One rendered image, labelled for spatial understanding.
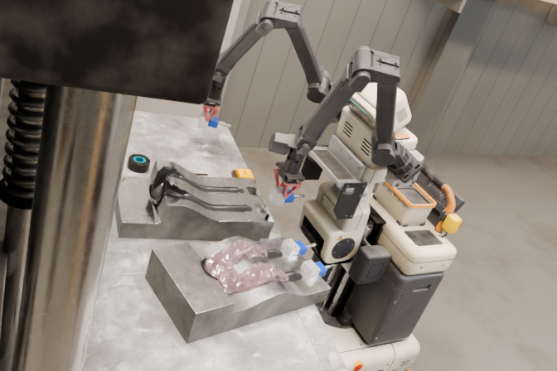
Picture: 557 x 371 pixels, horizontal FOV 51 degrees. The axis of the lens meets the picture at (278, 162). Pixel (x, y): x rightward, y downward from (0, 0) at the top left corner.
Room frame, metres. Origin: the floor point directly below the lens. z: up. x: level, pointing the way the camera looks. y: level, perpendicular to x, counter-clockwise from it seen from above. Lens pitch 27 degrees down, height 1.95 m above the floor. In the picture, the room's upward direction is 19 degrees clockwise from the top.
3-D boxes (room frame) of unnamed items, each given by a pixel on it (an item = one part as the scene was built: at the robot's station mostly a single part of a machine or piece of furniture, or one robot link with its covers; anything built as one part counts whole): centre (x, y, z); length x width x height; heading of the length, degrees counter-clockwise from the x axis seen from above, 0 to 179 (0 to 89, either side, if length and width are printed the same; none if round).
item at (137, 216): (1.64, 0.23, 0.87); 0.50 x 0.26 x 0.14; 118
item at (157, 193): (1.64, 0.21, 0.92); 0.35 x 0.16 x 0.09; 118
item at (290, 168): (1.75, -0.05, 1.06); 0.10 x 0.07 x 0.07; 36
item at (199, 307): (1.36, -0.01, 0.85); 0.50 x 0.26 x 0.11; 135
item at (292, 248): (1.60, -0.16, 0.85); 0.13 x 0.05 x 0.05; 135
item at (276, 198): (1.77, -0.07, 0.93); 0.13 x 0.05 x 0.05; 126
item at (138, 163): (1.83, 0.49, 0.82); 0.08 x 0.08 x 0.04
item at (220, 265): (1.37, -0.01, 0.90); 0.26 x 0.18 x 0.08; 135
